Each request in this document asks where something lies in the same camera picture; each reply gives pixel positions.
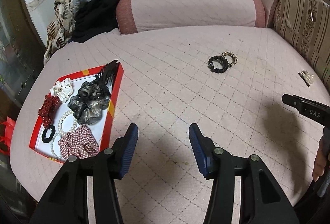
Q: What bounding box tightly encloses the red plaid scrunchie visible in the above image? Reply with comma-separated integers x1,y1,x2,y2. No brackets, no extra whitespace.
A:
58,125,99,160

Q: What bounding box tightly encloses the white pearl bracelet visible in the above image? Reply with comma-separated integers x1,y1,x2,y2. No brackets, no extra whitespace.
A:
58,109,78,136

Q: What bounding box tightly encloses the grey black organza scrunchie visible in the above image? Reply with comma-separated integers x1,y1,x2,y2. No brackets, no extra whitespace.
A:
68,80,111,125

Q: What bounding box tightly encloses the black wavy hair tie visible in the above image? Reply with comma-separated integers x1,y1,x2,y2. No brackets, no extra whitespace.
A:
41,124,56,144

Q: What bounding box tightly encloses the black butterfly hair claw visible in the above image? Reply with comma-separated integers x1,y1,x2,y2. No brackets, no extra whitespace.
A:
94,60,119,96

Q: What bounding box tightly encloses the white patterned scrunchie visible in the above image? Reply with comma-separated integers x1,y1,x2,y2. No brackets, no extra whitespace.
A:
50,78,73,103

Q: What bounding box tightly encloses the red sequin scrunchie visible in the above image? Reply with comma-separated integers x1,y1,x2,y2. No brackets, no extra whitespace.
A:
38,95,60,129

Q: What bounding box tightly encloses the black beaded hair tie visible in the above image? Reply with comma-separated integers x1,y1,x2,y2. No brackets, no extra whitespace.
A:
207,55,229,74

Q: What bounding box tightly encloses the leopard print hair tie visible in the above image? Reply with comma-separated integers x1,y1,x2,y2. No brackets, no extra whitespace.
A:
220,51,238,68

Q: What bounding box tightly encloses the right hand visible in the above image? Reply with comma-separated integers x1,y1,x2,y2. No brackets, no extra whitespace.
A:
312,137,327,182

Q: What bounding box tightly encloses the small gold hair clip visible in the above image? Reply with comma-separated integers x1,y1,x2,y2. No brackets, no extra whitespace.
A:
298,70,314,87

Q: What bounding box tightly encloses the red bordered white tray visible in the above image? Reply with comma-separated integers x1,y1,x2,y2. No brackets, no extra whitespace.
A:
29,63,124,163

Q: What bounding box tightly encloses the pink quilted bedspread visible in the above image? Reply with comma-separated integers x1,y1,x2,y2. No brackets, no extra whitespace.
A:
10,26,329,223

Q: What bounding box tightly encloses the beige striped cushion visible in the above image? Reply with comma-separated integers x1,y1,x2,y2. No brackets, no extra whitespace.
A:
273,0,330,87

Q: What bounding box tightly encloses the red gift bag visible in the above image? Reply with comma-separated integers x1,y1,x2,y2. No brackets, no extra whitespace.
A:
1,117,16,156

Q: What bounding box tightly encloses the brown leaf patterned cloth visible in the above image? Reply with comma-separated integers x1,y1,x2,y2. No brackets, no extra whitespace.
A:
44,0,75,66

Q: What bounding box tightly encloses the pink quilted bolster pillow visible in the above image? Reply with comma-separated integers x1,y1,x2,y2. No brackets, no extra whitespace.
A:
116,0,266,35

